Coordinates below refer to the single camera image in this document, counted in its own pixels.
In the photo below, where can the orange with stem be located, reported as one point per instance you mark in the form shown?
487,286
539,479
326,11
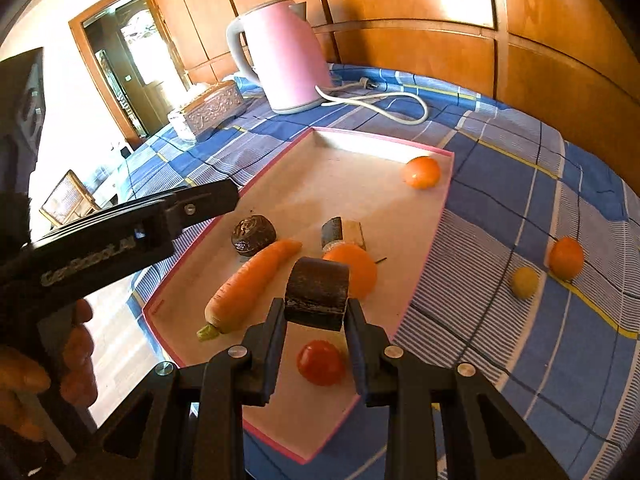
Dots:
357,270

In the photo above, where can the blue plaid tablecloth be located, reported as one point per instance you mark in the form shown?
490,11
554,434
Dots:
500,185

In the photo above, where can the red tomato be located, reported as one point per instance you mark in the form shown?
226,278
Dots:
320,362

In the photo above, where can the person's left hand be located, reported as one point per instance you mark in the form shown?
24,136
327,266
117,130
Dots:
80,355

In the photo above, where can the wooden framed glass door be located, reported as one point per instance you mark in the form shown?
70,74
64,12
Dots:
150,60

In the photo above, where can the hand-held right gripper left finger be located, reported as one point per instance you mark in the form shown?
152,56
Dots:
275,345

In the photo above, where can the carrot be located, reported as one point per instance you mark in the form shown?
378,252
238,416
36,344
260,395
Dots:
250,285

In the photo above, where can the dark round fruit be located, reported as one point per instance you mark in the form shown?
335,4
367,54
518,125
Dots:
252,235

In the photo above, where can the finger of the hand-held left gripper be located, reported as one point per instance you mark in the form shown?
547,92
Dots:
205,205

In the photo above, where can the small yellow-green fruit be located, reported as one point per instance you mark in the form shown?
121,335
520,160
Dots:
525,282

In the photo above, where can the silver embossed tissue box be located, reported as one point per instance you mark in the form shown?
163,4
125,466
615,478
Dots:
212,110

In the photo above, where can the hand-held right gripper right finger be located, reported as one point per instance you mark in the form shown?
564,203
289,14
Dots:
357,355

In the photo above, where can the white tissue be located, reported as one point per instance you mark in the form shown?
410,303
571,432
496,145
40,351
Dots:
194,91

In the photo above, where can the pink electric kettle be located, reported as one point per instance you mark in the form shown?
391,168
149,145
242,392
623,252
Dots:
285,55

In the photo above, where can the wicker chair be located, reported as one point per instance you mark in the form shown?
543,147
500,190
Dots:
65,200

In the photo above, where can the pink rimmed white tray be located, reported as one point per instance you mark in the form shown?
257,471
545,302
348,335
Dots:
360,195

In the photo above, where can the eggplant piece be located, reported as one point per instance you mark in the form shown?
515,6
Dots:
317,285
332,232

